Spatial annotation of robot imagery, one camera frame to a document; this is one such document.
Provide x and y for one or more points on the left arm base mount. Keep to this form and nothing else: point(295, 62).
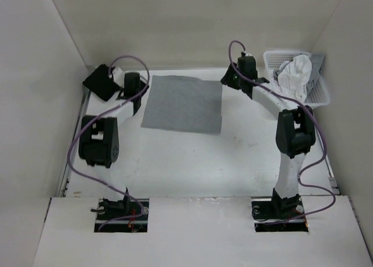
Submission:
point(122, 216)

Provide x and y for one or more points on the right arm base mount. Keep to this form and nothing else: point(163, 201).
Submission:
point(268, 219)

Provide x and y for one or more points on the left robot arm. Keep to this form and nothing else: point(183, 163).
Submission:
point(99, 137)

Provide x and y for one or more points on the white plastic laundry basket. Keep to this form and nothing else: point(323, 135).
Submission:
point(319, 96)

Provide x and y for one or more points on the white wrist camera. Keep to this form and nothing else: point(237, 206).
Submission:
point(117, 75)
point(246, 54)

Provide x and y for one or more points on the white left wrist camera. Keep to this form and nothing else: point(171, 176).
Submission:
point(117, 75)

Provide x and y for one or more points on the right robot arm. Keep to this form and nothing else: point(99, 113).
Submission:
point(295, 134)

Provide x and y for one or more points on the grey tank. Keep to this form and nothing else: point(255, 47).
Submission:
point(184, 104)
point(317, 65)

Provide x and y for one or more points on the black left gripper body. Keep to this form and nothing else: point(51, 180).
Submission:
point(142, 87)

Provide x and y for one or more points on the white crumpled tank top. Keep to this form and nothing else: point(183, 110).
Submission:
point(293, 76)

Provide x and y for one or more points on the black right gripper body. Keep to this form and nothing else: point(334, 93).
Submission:
point(232, 78)

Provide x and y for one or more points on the black folded tank top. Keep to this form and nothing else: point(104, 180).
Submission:
point(99, 83)

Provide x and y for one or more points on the grey tank top in basket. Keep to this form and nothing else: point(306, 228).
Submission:
point(317, 65)

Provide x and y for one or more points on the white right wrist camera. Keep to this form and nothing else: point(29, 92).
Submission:
point(246, 54)

